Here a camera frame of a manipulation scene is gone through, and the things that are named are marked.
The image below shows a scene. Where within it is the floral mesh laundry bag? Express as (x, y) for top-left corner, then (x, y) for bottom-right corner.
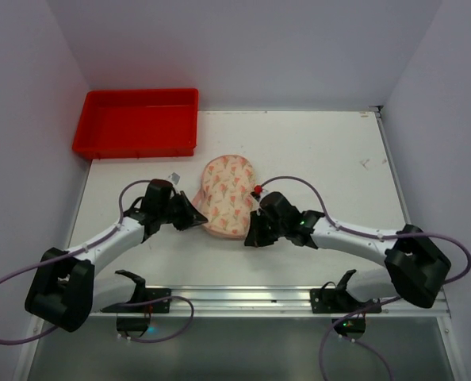
(192, 155), (257, 240)

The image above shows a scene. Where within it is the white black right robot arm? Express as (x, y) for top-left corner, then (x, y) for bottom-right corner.
(244, 192), (451, 309)

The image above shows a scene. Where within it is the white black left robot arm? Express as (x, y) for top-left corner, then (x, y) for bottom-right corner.
(25, 179), (208, 332)

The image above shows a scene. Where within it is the red plastic tray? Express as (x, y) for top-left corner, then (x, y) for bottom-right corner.
(72, 88), (199, 160)

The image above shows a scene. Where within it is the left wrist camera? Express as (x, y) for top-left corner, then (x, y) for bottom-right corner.
(167, 172), (180, 186)

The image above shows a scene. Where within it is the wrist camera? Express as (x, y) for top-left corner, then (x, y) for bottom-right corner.
(167, 172), (180, 186)
(251, 185), (268, 210)

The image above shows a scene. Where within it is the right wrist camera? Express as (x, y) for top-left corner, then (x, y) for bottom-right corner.
(251, 185), (268, 210)

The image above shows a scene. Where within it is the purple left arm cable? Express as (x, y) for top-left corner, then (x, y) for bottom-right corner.
(0, 179), (195, 344)

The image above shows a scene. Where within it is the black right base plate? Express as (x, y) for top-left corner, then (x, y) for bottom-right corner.
(309, 269), (382, 314)

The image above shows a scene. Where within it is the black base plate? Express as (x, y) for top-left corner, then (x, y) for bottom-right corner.
(101, 287), (172, 314)
(309, 269), (382, 314)

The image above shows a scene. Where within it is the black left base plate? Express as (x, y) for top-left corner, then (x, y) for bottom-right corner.
(101, 287), (172, 314)

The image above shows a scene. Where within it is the aluminium mounting rail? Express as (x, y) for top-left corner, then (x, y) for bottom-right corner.
(67, 279), (450, 318)

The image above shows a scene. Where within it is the aluminium right side rail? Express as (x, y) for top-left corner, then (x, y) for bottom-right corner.
(372, 105), (445, 285)

